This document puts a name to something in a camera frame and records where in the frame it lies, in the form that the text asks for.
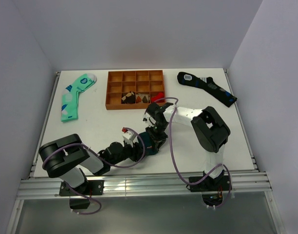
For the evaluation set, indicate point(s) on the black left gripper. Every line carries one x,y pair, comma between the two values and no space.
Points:
137,151

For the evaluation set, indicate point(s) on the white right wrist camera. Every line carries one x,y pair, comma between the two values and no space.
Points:
145,118

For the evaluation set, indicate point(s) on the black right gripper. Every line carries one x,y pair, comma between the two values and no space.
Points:
159,140

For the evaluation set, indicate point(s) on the dark green reindeer sock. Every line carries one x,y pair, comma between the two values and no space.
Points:
149,143

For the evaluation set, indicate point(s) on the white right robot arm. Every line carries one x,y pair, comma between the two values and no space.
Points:
210,129

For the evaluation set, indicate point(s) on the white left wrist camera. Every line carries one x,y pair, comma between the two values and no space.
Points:
128,136

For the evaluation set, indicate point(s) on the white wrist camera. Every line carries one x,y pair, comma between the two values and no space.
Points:
128,136
145,118

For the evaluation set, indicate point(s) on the dark brown rolled sock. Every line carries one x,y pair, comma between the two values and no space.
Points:
128,98

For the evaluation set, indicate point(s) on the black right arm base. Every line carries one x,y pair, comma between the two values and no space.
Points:
213,189

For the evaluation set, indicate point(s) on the black and blue sock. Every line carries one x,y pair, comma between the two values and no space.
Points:
207,84

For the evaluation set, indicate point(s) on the red rolled sock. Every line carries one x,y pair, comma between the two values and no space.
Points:
157,97

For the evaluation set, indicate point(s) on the orange wooden compartment tray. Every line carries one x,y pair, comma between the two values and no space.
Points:
141,81

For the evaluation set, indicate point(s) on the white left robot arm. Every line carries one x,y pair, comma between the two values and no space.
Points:
62,157

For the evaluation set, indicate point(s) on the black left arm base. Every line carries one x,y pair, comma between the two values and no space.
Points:
82,196

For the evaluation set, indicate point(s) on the mint green patterned sock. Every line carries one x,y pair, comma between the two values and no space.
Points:
70,96

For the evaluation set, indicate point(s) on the argyle patterned rolled sock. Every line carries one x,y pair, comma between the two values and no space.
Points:
142,98

